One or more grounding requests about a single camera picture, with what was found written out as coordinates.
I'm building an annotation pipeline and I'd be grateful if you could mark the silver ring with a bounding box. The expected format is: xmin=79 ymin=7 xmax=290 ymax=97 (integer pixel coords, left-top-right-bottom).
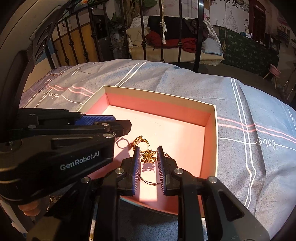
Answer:
xmin=116 ymin=137 xmax=129 ymax=149

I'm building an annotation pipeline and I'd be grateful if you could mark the gold leaf brooch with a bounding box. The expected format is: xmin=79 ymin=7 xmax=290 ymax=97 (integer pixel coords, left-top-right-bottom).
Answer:
xmin=132 ymin=135 xmax=150 ymax=150

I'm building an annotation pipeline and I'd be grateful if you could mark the gold flower brooch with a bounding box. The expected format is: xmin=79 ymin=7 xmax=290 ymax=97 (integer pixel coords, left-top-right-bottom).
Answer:
xmin=140 ymin=149 xmax=157 ymax=164

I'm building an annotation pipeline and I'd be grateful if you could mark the person's left hand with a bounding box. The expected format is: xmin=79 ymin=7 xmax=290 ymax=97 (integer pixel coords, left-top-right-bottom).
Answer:
xmin=18 ymin=200 xmax=41 ymax=217

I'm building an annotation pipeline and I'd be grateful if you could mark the grey box with pink interior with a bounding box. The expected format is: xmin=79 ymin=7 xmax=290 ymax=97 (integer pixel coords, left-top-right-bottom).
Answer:
xmin=77 ymin=85 xmax=219 ymax=218

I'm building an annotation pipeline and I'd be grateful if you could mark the green floral counter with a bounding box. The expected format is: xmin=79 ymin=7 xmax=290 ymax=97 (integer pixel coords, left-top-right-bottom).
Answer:
xmin=218 ymin=27 xmax=280 ymax=76

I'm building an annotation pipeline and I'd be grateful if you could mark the pink stool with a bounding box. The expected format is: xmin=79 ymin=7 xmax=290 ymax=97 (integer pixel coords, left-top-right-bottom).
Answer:
xmin=264 ymin=64 xmax=281 ymax=89

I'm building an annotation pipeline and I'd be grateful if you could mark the red phone booth cabinet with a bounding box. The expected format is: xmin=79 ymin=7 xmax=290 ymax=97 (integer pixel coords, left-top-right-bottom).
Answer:
xmin=249 ymin=0 xmax=266 ymax=42

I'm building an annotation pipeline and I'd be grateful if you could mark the black iron bed frame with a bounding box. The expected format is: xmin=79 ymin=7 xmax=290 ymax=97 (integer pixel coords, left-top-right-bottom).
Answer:
xmin=44 ymin=1 xmax=204 ymax=71

